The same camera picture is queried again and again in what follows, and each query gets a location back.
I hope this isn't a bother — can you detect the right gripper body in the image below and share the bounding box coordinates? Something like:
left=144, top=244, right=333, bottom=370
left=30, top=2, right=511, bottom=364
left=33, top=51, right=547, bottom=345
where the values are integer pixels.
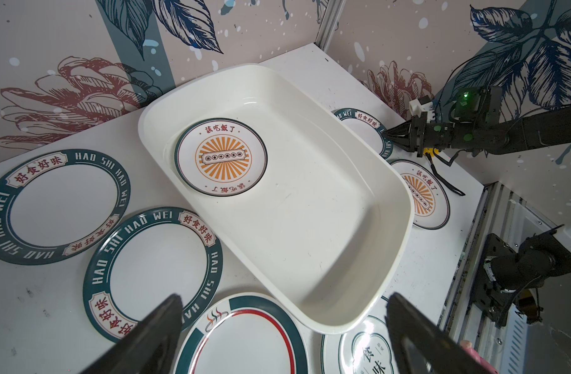
left=409, top=112, right=482, bottom=157

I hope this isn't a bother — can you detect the orange sunburst plate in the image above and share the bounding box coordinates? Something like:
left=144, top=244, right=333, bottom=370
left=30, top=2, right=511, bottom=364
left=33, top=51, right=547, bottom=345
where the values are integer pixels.
left=391, top=159, right=451, bottom=230
left=173, top=118, right=269, bottom=197

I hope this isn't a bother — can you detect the yellow tag with cable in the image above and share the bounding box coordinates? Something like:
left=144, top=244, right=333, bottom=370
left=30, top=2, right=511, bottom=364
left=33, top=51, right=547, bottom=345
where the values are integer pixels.
left=423, top=146, right=466, bottom=197

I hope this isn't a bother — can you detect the white plate with green emblem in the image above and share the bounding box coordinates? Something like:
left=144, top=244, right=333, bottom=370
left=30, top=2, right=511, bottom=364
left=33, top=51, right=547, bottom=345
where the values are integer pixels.
left=321, top=297, right=398, bottom=374

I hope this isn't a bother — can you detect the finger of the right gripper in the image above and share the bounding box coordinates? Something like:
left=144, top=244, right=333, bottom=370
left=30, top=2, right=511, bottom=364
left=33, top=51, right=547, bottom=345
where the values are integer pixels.
left=382, top=121, right=414, bottom=152

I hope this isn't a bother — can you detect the pink toy figure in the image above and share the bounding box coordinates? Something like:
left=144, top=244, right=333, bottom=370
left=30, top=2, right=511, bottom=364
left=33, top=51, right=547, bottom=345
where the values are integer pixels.
left=459, top=340, right=497, bottom=373

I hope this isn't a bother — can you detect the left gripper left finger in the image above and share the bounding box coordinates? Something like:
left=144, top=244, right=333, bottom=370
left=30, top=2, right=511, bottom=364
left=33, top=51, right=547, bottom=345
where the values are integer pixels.
left=84, top=294, right=182, bottom=373

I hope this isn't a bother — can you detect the green red rim plate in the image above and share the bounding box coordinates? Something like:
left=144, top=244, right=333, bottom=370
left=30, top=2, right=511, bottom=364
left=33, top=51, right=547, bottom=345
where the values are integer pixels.
left=172, top=292, right=310, bottom=373

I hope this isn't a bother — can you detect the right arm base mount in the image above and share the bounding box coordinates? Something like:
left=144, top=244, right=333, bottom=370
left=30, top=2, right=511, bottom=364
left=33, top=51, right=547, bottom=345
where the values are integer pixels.
left=469, top=227, right=571, bottom=328

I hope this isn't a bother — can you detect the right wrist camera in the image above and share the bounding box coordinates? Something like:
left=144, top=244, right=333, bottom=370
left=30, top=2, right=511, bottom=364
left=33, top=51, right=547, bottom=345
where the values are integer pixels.
left=409, top=96, right=434, bottom=118

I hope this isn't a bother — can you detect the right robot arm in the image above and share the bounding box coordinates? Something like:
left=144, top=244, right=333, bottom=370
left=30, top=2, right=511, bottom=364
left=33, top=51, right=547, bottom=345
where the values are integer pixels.
left=381, top=86, right=571, bottom=157

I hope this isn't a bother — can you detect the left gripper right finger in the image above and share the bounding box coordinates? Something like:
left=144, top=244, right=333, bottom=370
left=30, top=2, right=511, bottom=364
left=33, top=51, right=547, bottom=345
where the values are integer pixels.
left=386, top=293, right=489, bottom=373

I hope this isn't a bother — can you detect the white plastic bin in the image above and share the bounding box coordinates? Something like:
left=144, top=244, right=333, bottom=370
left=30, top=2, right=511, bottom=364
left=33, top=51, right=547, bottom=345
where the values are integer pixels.
left=138, top=64, right=414, bottom=334

